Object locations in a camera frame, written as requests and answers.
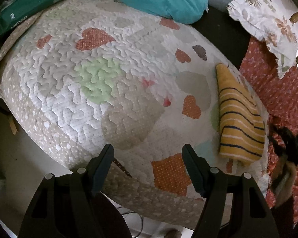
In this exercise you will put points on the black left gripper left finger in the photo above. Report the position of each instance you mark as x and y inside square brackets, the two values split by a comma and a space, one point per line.
[94, 174]

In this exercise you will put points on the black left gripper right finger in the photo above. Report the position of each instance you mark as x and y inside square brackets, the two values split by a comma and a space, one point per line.
[207, 181]

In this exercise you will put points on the yellow striped knit sweater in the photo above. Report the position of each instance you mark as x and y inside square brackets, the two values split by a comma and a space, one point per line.
[241, 125]

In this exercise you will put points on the white quilted heart blanket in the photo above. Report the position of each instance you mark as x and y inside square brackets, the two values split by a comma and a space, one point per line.
[85, 73]

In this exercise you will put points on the red dotted bedsheet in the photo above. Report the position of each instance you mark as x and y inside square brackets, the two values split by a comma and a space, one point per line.
[279, 96]

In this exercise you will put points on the white floral cloth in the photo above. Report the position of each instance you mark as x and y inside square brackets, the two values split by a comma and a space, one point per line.
[264, 20]

